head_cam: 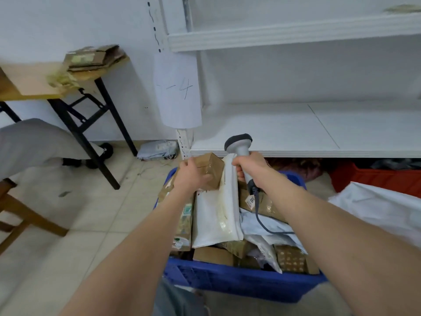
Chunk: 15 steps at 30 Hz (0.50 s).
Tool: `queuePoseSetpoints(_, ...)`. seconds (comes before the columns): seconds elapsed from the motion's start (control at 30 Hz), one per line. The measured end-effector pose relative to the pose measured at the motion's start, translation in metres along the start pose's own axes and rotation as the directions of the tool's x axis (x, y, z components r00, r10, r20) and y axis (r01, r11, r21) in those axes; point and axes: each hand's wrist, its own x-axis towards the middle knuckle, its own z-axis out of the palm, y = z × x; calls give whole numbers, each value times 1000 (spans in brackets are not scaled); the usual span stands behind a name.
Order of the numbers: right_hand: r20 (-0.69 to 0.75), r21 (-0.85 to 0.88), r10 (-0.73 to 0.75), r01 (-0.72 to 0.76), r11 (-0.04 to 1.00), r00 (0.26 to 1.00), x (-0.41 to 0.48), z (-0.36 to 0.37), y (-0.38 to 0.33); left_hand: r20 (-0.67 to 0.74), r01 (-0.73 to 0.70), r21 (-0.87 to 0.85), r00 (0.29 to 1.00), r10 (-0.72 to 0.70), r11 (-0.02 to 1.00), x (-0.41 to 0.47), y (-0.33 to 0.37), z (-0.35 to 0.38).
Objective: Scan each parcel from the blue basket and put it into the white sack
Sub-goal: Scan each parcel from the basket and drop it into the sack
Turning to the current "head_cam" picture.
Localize person's right hand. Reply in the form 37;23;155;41
231;151;281;193

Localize person's left hand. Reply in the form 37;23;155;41
172;157;214;198

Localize small brown cardboard parcel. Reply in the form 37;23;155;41
192;152;225;191

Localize grey handheld barcode scanner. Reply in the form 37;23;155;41
224;133;264;196

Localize white padded mailer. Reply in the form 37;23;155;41
192;154;245;249

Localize pile of parcels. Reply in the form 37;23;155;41
157;154;320;275

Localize blue plastic crate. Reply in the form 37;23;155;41
153;167;328;304

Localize white woven sack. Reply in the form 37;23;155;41
328;181;421;249

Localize person's right forearm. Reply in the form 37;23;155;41
258;176;421;316

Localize person's left forearm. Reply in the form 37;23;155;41
58;189;211;316

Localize grey plastic mailer bag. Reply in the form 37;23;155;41
136;140;180;161

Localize person's left leg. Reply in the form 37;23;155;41
152;278;211;316

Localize dark red sack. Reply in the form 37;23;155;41
266;158;325;183

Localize white metal shelf rack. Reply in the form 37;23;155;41
146;0;421;160

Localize white paper sign sheet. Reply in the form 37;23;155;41
153;50;203;129

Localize red plastic crate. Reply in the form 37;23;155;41
330;160;421;198

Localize wooden folding table black legs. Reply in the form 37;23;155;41
0;55;139;190

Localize stack of flattened cardboard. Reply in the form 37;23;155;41
63;44;127;73

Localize crumpled yellowish paper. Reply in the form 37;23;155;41
46;67;81;91

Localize wooden chair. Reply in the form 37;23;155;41
0;179;70;255

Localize black scanner cable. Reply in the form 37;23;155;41
253;192;296;235

